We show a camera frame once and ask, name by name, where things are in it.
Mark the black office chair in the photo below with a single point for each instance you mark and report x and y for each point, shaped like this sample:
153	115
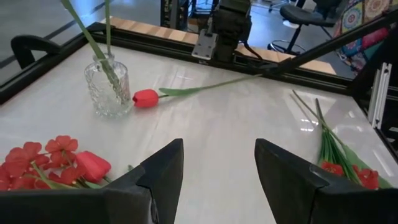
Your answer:
298	15

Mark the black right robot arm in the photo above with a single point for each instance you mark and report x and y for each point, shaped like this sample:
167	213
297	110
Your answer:
231	31

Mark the silver aluminium extrusion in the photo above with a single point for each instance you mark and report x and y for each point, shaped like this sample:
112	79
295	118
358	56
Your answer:
381	93

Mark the red blossom spray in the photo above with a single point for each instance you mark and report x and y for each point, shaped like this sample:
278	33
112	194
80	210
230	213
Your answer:
368	179
59	146

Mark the gray arm base plate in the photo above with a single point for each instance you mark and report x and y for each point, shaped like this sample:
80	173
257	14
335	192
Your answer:
205	45

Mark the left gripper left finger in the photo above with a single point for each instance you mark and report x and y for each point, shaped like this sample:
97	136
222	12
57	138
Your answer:
164	174

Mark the colourful mandala fabric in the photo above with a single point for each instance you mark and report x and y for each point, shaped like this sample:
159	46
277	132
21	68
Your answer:
354	15

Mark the red tulip stems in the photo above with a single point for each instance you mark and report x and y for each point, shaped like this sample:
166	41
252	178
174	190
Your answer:
155	45

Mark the red artificial tulip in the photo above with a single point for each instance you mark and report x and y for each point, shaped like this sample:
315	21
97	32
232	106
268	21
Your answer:
146	98
93	166

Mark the clear cut-glass vase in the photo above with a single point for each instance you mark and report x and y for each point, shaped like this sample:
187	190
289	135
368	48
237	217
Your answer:
102	93

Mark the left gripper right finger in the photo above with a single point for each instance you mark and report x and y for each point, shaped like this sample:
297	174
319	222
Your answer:
286	180

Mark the black curved clamp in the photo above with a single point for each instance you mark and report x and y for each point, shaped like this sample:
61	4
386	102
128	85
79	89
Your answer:
34	45

